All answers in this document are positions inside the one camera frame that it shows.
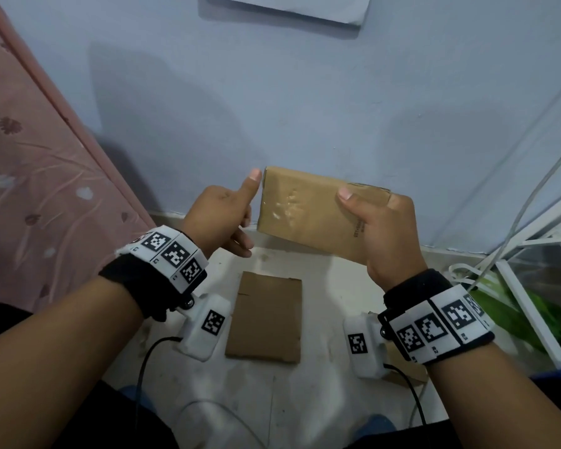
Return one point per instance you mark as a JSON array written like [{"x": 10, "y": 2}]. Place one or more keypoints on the person's right hand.
[{"x": 392, "y": 243}]

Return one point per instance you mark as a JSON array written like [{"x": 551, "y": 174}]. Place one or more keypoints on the person's left hand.
[{"x": 215, "y": 215}]

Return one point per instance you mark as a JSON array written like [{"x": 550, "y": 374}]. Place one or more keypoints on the taped brown cardboard box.
[{"x": 266, "y": 317}]

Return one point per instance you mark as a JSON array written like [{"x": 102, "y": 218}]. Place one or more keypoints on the person's left forearm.
[{"x": 51, "y": 369}]

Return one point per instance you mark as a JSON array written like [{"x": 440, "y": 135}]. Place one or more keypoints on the person's right forearm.
[{"x": 500, "y": 406}]

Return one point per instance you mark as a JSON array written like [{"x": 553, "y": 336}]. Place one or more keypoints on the person's right blue shoe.
[{"x": 371, "y": 424}]

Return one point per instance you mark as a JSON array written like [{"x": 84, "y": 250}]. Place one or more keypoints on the left wrist marker band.
[{"x": 168, "y": 252}]

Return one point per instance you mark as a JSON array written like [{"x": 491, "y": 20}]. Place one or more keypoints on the wrist marker band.
[
  {"x": 439, "y": 322},
  {"x": 168, "y": 252}
]

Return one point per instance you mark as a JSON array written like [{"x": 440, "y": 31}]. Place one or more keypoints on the right wrist marker band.
[{"x": 439, "y": 322}]

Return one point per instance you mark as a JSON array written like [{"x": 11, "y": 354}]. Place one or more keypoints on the crumpled clear tape wad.
[{"x": 144, "y": 336}]

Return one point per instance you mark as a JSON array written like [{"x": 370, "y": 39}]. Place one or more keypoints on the white metal rack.
[{"x": 526, "y": 308}]

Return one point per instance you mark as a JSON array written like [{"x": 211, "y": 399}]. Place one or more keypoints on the green plastic bag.
[{"x": 547, "y": 317}]

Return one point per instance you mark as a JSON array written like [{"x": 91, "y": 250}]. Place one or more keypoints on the pink floral bedsheet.
[{"x": 42, "y": 182}]

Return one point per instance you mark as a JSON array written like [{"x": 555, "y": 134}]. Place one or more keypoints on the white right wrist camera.
[{"x": 362, "y": 350}]

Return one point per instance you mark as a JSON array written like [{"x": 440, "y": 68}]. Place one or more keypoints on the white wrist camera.
[
  {"x": 205, "y": 329},
  {"x": 362, "y": 350}
]

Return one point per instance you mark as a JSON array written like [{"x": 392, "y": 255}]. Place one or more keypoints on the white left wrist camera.
[{"x": 205, "y": 329}]

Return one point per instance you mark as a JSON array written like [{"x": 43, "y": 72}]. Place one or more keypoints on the white paper wall note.
[{"x": 304, "y": 3}]

